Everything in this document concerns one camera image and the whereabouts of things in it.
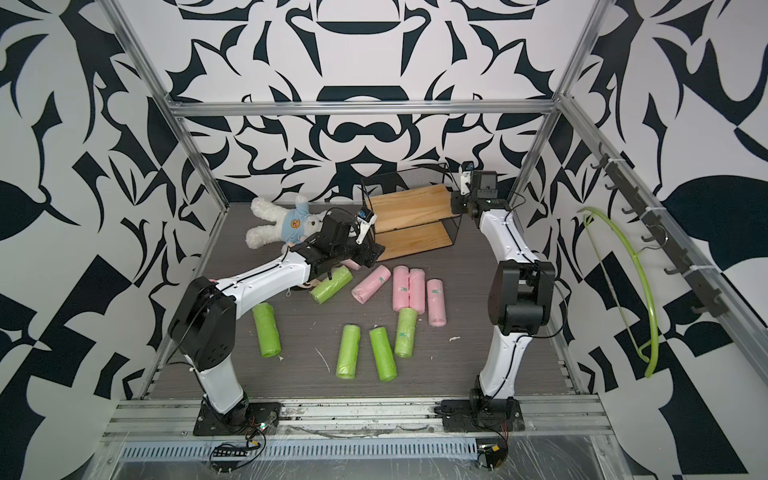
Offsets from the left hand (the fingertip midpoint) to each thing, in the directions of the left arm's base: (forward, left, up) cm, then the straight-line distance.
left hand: (371, 234), depth 89 cm
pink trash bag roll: (-9, +1, -14) cm, 16 cm away
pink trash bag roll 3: (-11, -13, -14) cm, 23 cm away
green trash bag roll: (-28, +7, -15) cm, 33 cm away
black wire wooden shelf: (+10, -13, -1) cm, 16 cm away
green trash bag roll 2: (-29, -2, -14) cm, 33 cm away
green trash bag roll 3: (-19, -10, -16) cm, 27 cm away
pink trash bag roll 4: (-15, -19, -15) cm, 28 cm away
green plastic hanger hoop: (-40, -53, +11) cm, 67 cm away
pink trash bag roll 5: (-3, +7, -10) cm, 13 cm away
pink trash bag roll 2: (-10, -8, -15) cm, 19 cm away
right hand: (+14, -29, +4) cm, 32 cm away
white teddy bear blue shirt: (+12, +28, -9) cm, 32 cm away
